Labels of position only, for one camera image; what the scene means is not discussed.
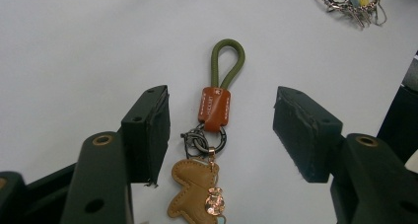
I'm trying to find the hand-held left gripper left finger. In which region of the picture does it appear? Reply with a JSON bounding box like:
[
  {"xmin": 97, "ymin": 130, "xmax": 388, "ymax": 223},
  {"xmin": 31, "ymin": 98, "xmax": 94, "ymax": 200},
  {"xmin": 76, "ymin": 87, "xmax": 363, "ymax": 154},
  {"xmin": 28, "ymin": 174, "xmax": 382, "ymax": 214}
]
[{"xmin": 60, "ymin": 84, "xmax": 172, "ymax": 224}]

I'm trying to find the bunch of metal keys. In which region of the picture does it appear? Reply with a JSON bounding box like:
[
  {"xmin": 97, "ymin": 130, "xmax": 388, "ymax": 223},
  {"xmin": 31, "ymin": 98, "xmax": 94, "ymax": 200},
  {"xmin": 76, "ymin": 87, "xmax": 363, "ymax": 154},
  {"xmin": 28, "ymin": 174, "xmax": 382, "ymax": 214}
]
[{"xmin": 310, "ymin": 0, "xmax": 388, "ymax": 30}]

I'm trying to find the green loop leather keychain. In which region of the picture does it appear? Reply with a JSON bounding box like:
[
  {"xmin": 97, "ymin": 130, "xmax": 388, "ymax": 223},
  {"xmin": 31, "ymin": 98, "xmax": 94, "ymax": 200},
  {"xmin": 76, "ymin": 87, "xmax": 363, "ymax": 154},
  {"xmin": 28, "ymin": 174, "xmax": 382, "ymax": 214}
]
[{"xmin": 167, "ymin": 38, "xmax": 246, "ymax": 224}]

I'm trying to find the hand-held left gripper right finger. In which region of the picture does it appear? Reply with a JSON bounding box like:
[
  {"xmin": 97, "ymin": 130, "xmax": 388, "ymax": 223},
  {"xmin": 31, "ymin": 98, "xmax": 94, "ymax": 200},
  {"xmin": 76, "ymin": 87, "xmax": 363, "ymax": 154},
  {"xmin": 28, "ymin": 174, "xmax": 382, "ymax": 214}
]
[{"xmin": 272, "ymin": 85, "xmax": 418, "ymax": 224}]

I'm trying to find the beige cloth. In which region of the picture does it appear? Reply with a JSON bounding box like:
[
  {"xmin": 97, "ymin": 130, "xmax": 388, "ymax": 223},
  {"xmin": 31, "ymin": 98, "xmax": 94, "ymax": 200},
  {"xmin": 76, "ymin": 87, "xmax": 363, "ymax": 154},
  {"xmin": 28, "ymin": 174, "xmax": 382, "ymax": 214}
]
[{"xmin": 403, "ymin": 149, "xmax": 418, "ymax": 177}]

